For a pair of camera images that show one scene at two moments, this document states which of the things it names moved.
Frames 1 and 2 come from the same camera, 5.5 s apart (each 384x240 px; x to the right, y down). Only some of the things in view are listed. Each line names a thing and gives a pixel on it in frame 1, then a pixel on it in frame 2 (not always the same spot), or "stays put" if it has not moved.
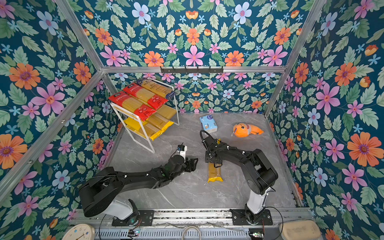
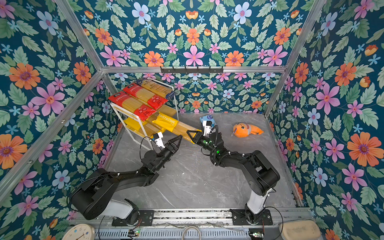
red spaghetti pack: x=146 y=96 to x=136 y=106
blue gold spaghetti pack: x=157 y=87 stays put
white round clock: x=81 y=231 stays put
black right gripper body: x=208 y=158 to x=205 y=142
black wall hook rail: x=192 y=70 stays put
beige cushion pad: x=301 y=230 stays put
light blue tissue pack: x=208 y=123 stays put
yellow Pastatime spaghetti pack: x=150 y=130 to x=164 y=121
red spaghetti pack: x=131 y=106 to x=149 y=97
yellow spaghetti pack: x=160 y=122 to x=150 y=127
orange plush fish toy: x=241 y=130 stays put
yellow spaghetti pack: x=215 y=173 to x=182 y=130
